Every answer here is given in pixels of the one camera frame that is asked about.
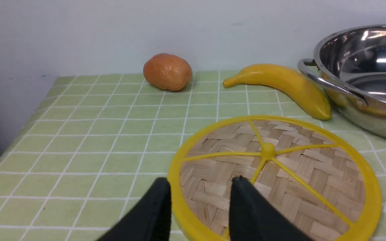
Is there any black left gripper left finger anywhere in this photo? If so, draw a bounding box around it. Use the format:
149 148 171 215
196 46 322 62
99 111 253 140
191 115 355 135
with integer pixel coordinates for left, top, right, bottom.
98 177 172 241

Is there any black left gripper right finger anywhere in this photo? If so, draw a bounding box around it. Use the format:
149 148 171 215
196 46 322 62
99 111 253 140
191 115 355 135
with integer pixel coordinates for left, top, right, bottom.
229 176 312 241

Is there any yellow bamboo steamer lid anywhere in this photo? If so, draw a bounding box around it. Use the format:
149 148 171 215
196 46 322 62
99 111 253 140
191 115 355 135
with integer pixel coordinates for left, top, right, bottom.
168 115 382 241

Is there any stainless steel pot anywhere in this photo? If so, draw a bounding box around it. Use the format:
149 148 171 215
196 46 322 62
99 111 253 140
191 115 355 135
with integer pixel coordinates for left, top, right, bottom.
297 24 386 138

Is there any green checked tablecloth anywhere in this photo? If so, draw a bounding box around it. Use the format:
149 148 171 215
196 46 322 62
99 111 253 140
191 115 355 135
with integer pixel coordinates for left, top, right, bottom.
0 71 386 241

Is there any yellow banana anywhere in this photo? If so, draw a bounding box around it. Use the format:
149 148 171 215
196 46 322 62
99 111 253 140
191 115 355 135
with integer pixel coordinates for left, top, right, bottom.
222 64 331 120

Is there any brown potato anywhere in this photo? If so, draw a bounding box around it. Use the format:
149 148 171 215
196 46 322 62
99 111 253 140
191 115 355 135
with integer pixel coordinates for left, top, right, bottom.
143 53 193 91

